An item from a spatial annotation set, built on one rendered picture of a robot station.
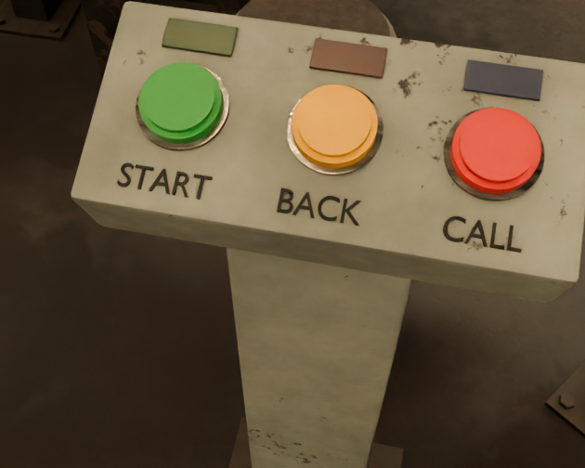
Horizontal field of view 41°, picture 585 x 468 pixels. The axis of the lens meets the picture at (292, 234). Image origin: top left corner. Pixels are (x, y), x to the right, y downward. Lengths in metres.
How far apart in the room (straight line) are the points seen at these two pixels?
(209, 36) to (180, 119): 0.05
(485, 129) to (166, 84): 0.15
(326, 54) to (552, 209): 0.13
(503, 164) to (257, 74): 0.13
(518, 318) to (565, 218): 0.67
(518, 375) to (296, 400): 0.49
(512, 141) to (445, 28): 1.03
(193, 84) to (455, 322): 0.70
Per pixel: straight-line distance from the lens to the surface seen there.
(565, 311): 1.07
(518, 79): 0.39
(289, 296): 0.44
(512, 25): 1.42
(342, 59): 0.39
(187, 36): 0.40
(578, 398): 1.00
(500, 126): 0.37
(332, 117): 0.37
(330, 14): 0.56
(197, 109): 0.37
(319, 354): 0.49
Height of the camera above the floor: 0.87
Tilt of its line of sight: 55 degrees down
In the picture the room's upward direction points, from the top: straight up
